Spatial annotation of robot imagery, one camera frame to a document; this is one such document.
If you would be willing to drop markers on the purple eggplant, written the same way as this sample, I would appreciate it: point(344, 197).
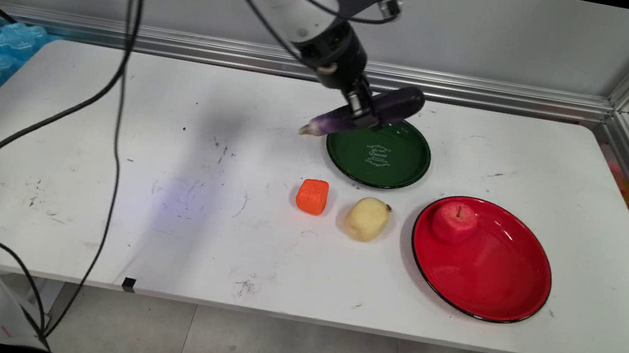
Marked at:
point(402, 103)

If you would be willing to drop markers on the green enamel plate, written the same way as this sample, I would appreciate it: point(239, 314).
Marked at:
point(377, 158)

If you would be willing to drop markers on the yellow pear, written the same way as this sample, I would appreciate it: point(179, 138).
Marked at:
point(366, 219)

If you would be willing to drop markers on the red enamel plate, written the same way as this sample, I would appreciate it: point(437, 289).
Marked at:
point(488, 273)

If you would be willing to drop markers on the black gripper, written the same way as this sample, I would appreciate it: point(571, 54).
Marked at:
point(337, 54)

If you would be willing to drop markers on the red apple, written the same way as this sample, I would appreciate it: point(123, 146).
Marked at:
point(454, 222)

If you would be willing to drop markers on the black tape marker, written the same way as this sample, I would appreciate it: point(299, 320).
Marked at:
point(128, 284)

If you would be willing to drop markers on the orange carrot chunk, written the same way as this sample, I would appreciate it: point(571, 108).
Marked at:
point(312, 196)

